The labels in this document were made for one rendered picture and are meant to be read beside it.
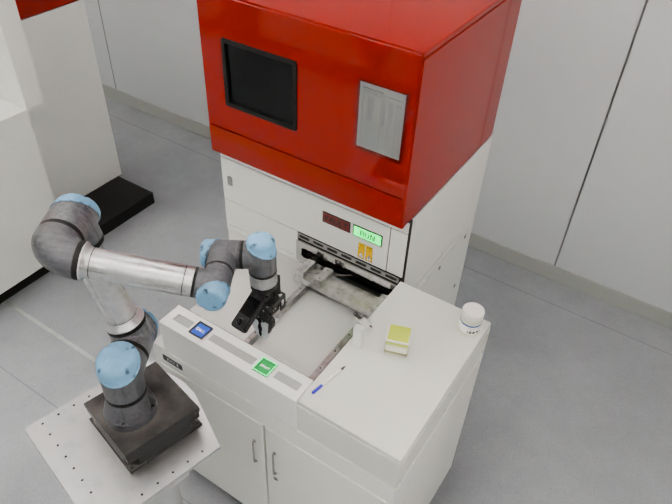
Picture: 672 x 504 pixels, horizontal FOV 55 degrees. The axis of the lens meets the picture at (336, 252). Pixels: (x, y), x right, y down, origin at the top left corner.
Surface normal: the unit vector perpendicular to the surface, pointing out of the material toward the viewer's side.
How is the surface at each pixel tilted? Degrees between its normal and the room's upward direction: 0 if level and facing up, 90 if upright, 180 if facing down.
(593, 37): 90
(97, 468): 0
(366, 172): 91
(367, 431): 0
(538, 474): 0
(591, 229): 90
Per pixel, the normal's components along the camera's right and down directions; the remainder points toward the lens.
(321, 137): -0.55, 0.53
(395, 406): 0.04, -0.76
